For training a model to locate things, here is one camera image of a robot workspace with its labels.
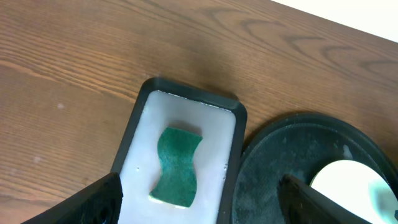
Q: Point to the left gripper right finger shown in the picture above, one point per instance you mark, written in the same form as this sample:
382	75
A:
299	203

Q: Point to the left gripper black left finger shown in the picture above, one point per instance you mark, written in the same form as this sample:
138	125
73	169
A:
98	203

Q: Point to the light green plate front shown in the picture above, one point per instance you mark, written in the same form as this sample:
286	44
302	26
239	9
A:
359	189

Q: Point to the green yellow sponge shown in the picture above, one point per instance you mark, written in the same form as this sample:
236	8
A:
177	183

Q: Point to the black round tray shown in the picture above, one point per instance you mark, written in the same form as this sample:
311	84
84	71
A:
299	145

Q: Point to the black rectangular tray grey mat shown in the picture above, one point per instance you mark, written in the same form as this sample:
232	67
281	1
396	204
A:
221	123

